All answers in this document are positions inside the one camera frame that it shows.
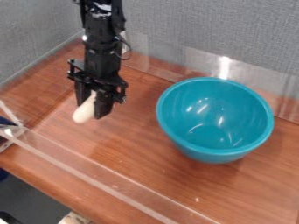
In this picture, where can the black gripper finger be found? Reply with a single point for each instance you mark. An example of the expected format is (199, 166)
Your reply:
(103, 103)
(83, 92)

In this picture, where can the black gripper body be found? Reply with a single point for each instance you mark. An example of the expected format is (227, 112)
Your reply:
(97, 69)

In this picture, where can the white and brown toy mushroom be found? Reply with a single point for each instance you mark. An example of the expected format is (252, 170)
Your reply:
(85, 110)

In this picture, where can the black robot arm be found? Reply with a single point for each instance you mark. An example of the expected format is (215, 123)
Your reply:
(103, 22)

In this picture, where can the blue plastic bowl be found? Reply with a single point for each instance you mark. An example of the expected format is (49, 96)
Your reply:
(215, 119)

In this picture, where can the clear acrylic barrier wall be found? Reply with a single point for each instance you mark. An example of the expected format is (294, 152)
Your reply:
(113, 168)

